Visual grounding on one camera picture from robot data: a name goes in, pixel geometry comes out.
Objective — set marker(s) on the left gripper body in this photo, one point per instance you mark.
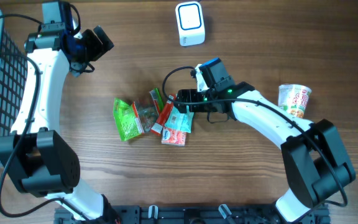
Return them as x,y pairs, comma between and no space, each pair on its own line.
92,48

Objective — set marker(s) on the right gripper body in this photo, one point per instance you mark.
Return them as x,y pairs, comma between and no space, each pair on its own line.
194,96

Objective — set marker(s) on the teal tissue pack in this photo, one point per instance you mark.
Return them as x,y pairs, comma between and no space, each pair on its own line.
180,121

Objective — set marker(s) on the clear candy bag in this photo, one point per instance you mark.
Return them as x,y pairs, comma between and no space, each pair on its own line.
147,109

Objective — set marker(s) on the red stick packet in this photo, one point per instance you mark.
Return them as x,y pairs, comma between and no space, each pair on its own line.
164,115

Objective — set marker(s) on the green snack bag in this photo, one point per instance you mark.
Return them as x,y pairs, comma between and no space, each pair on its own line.
127,123

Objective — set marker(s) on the instant noodle cup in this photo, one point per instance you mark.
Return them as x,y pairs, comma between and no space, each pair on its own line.
293,98

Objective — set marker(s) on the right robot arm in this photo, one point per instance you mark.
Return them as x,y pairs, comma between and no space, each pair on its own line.
316,162

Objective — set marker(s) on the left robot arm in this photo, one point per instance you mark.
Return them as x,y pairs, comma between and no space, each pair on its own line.
34,156

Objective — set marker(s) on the white barcode scanner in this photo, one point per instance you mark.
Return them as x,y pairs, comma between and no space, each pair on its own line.
190,23

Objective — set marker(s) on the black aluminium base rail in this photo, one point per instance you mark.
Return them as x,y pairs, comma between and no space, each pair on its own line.
258,213

